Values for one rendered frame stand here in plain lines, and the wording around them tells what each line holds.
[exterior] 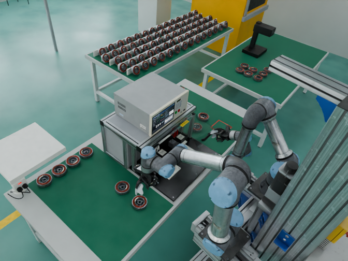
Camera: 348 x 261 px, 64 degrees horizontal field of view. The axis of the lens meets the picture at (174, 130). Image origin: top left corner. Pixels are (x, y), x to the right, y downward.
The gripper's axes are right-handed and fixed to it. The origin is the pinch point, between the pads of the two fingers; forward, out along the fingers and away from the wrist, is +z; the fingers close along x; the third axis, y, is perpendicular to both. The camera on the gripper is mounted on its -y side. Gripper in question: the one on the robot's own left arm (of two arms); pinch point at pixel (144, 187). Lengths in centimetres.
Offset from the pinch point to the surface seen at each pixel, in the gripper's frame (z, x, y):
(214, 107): 40, 139, -53
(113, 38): 116, 228, -382
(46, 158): -5, -35, -53
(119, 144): 18, 18, -54
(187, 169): 38, 55, -12
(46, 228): 40, -53, -38
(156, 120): -9, 38, -35
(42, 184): 37, -40, -70
